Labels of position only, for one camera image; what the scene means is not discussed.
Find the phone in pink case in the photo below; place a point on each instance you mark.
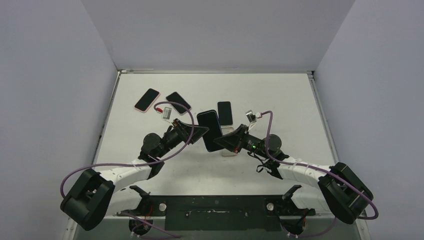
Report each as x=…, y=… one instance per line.
x=147, y=100

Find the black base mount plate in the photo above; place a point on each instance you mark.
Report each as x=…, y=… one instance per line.
x=222, y=213

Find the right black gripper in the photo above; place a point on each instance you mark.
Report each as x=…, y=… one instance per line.
x=239, y=136

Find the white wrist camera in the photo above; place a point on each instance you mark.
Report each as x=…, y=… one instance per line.
x=166, y=113
x=253, y=116

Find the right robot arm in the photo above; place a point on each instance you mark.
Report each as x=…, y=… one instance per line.
x=341, y=192

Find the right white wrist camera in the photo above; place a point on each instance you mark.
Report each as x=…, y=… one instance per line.
x=253, y=116

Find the aluminium table frame rail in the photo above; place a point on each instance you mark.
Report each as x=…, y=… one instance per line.
x=309, y=73

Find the beige phone case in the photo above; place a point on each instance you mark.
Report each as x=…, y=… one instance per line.
x=224, y=152

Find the phone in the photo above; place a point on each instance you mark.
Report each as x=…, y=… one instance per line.
x=179, y=103
x=210, y=120
x=147, y=100

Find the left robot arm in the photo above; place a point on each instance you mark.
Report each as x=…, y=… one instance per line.
x=97, y=194

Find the black smartphone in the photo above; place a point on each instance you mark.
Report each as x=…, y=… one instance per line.
x=225, y=113

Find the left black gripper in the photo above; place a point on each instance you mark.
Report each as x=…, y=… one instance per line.
x=185, y=134

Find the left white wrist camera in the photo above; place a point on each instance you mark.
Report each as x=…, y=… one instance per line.
x=166, y=113

